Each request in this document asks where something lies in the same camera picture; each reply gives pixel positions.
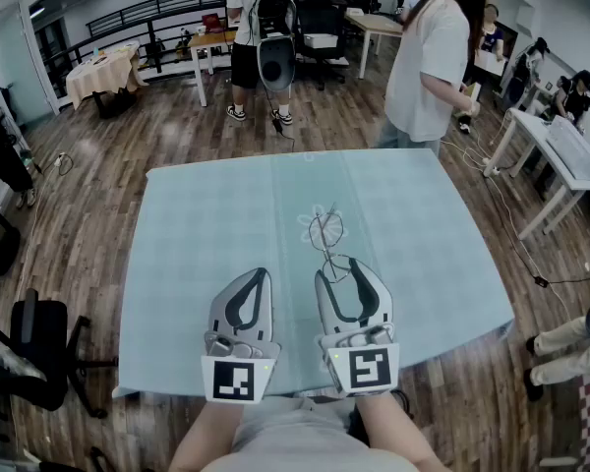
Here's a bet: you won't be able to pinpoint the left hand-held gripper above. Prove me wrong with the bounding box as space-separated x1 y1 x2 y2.
200 266 282 405

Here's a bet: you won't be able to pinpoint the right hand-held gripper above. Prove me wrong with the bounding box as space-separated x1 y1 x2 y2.
314 258 401 398

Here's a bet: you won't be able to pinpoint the thin wire eyeglasses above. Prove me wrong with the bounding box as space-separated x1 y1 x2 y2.
308 203 355 283

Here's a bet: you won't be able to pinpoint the person's left forearm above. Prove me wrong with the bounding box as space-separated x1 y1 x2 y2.
169 400 245 472

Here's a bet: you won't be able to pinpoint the person's right forearm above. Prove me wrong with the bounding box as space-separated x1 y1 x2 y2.
356 390 448 472

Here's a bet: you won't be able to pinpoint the light blue floral tablecloth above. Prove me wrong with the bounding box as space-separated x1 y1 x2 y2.
112 147 516 400

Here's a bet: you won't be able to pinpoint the black waist pouch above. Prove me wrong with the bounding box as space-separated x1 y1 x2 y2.
346 389 414 449

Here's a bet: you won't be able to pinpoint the person's beige shirt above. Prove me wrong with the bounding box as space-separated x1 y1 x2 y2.
196 394 422 472

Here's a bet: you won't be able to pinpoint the black office chair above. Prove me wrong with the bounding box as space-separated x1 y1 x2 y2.
0 287 119 420
294 0 348 92

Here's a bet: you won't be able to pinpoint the black table base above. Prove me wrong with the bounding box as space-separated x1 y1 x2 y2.
0 164 24 277

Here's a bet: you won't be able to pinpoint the white table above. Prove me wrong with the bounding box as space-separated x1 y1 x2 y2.
482 108 590 241

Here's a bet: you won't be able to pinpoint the white box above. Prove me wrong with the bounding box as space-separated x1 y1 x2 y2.
303 32 339 49

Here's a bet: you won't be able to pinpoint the clear plastic box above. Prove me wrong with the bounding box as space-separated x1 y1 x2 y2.
545 114 590 182

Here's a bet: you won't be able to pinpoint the wooden desk with white legs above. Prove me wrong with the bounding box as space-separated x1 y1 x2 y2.
344 12 405 81
187 27 240 108

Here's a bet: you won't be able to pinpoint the white perforated basket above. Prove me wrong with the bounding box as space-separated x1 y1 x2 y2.
474 51 507 78

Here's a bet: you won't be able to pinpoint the round table with beige cloth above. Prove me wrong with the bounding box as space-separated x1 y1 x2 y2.
64 40 148 120

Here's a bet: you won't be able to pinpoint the black metal railing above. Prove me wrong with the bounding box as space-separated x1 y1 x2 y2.
29 0 237 100

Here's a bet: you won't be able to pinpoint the black backpack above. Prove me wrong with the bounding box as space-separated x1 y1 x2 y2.
255 0 296 38

